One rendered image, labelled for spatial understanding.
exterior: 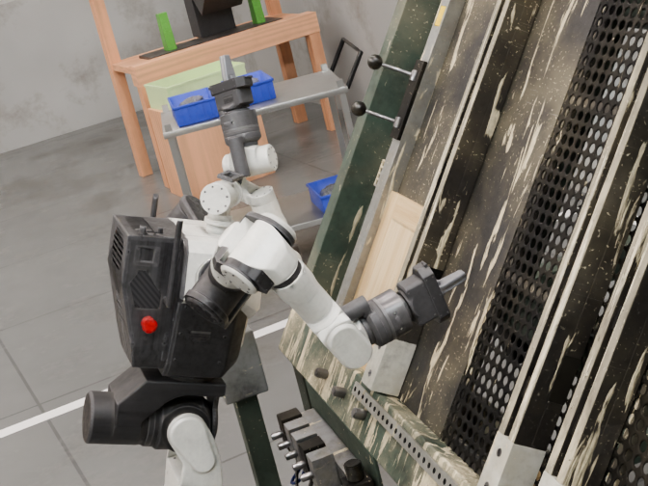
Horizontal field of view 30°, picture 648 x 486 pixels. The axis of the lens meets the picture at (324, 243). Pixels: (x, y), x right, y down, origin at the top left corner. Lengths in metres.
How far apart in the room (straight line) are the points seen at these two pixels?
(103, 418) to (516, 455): 0.92
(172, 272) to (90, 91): 9.36
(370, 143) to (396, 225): 0.36
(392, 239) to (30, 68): 8.95
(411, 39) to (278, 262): 1.24
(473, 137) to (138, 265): 0.76
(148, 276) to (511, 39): 0.91
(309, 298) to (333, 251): 1.09
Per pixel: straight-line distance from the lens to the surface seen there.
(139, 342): 2.53
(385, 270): 2.89
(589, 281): 2.11
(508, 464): 2.16
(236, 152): 2.83
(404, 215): 2.87
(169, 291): 2.46
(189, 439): 2.64
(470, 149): 2.62
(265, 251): 2.08
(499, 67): 2.62
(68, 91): 11.73
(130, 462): 4.81
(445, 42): 2.97
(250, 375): 3.19
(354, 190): 3.20
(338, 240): 3.22
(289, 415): 3.03
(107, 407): 2.62
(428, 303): 2.27
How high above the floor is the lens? 2.08
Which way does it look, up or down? 18 degrees down
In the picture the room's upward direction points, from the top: 14 degrees counter-clockwise
